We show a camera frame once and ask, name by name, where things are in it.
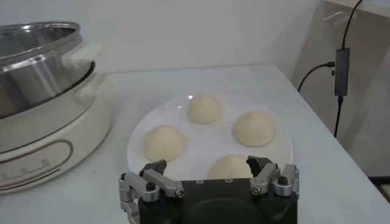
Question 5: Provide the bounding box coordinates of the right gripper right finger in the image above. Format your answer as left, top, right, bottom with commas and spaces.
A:
246, 155, 300, 199

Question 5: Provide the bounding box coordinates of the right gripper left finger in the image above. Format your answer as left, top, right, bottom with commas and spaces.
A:
118, 159, 186, 224

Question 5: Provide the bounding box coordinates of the white steamed baozi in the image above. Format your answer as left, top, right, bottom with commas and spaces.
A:
143, 125, 186, 163
186, 94, 223, 125
208, 154, 254, 180
233, 111, 277, 148

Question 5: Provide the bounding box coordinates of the stainless steel steamer pot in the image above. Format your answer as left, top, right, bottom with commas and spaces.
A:
0, 21, 106, 119

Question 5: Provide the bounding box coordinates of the white round plate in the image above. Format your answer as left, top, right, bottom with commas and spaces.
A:
126, 93, 294, 183

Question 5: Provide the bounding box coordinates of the cream electric cooker base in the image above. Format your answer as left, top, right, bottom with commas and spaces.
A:
0, 72, 112, 195

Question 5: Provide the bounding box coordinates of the black USB hub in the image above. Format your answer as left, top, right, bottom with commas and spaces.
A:
334, 47, 350, 97

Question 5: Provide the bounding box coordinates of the white side desk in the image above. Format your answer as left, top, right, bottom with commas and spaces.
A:
322, 0, 390, 22

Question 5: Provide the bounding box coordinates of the black hub cable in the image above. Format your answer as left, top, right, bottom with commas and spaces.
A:
297, 61, 336, 93
333, 96, 345, 138
341, 0, 365, 50

